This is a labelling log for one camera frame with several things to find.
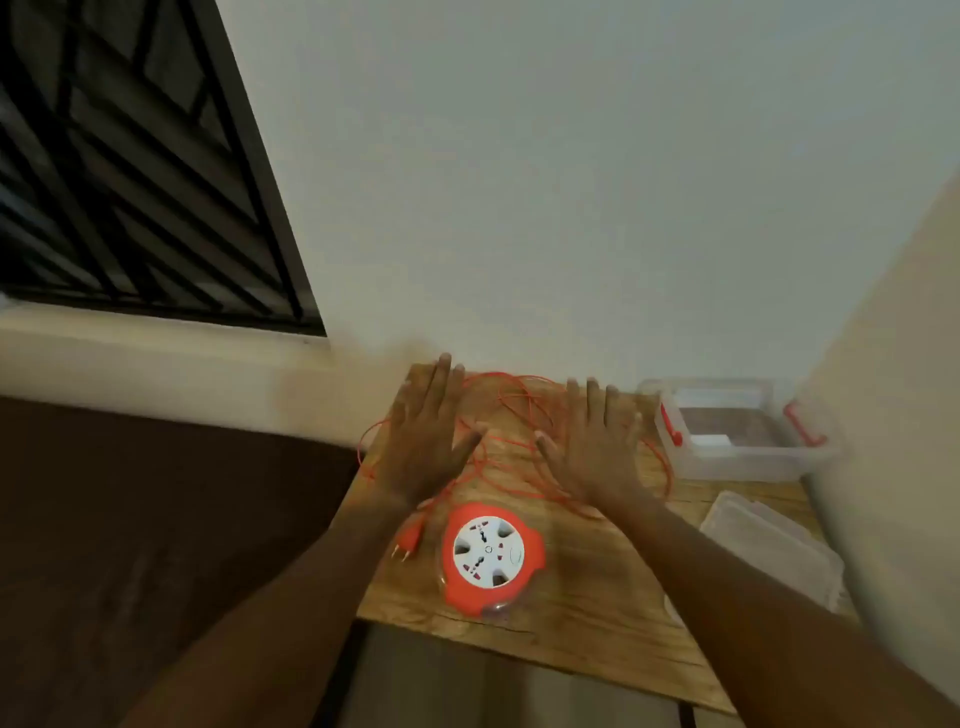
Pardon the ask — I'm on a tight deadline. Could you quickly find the person's left forearm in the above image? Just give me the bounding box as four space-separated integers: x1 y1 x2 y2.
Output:
119 491 436 728

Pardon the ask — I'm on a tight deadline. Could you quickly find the person's left hand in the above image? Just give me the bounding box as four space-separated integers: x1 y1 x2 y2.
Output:
372 352 489 515

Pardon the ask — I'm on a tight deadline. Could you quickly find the person's right forearm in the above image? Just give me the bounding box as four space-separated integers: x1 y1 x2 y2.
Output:
599 494 960 728

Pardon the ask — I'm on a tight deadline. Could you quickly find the clear plastic storage box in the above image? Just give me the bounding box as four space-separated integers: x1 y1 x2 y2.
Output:
637 377 845 484

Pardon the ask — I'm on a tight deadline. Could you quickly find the clear plastic box lid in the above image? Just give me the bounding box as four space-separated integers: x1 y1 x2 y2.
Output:
663 491 847 628

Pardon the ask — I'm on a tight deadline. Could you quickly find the dark brown mattress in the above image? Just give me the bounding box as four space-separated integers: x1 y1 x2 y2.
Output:
0 395 361 728

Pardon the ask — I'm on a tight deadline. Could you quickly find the person's right hand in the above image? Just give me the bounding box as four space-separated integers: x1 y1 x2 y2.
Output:
533 377 661 520

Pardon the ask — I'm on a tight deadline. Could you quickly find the orange cord with plug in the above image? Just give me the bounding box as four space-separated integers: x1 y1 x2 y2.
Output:
356 371 676 564

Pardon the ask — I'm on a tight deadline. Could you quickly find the beige cabinet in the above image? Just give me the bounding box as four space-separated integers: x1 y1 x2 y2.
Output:
794 176 960 706

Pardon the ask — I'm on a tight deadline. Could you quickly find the orange extension cord reel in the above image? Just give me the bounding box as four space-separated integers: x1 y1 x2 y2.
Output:
438 500 547 620

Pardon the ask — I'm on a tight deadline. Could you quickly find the black metal window grille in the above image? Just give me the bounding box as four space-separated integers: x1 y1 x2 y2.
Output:
0 0 328 337

